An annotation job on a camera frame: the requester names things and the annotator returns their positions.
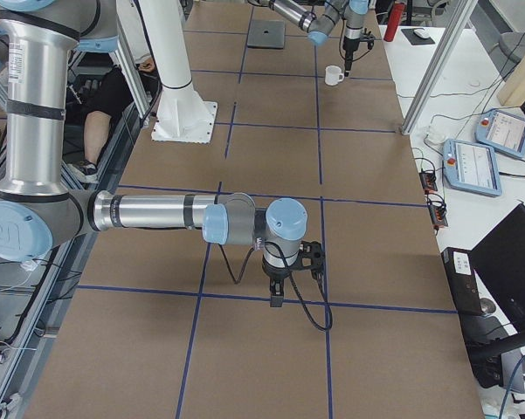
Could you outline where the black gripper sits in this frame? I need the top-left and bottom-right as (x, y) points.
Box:
(262, 261), (287, 308)
(342, 37), (358, 76)

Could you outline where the white ceramic cup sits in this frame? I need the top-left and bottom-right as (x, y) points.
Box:
(324, 65), (344, 86)

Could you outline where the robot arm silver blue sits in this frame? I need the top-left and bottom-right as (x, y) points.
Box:
(0, 1), (307, 307)
(252, 0), (376, 77)

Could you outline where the grey closed laptop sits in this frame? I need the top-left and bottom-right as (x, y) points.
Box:
(247, 19), (286, 50)

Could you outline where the black mouse pad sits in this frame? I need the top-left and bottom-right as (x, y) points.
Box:
(401, 27), (435, 45)

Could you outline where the red cylindrical bottle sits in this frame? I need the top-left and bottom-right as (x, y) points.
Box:
(383, 1), (405, 42)

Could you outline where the white computer mouse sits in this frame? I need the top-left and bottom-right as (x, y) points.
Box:
(413, 27), (431, 39)

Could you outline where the white folded cloth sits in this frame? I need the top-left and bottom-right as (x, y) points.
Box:
(424, 126), (447, 147)

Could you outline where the brown paper table cover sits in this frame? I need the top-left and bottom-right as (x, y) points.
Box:
(26, 2), (482, 418)

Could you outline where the orange black usb hub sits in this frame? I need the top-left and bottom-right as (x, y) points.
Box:
(419, 170), (438, 194)
(428, 205), (448, 230)

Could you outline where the near blue teach pendant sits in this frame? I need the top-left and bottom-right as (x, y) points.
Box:
(443, 139), (502, 196)

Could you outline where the blue teach pendant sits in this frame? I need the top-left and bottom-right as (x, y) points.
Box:
(443, 139), (502, 196)
(475, 109), (525, 159)

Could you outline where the grey office chair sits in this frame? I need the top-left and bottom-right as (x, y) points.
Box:
(498, 32), (525, 64)

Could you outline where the far blue teach pendant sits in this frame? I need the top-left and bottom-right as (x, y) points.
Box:
(475, 109), (525, 159)

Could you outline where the wooden board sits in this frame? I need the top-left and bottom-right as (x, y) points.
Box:
(497, 56), (525, 106)

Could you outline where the black mini computer box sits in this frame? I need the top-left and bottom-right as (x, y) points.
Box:
(441, 247), (496, 316)

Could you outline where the black monitor on stand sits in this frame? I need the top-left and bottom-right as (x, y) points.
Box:
(461, 203), (525, 393)

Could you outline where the seated person white coat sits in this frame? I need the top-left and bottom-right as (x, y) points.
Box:
(68, 1), (156, 184)

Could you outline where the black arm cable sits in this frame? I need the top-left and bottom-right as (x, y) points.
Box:
(218, 242), (334, 332)

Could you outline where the aluminium frame post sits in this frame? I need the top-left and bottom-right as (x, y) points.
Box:
(401, 0), (478, 135)

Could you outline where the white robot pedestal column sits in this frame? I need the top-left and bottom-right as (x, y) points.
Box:
(142, 1), (218, 144)

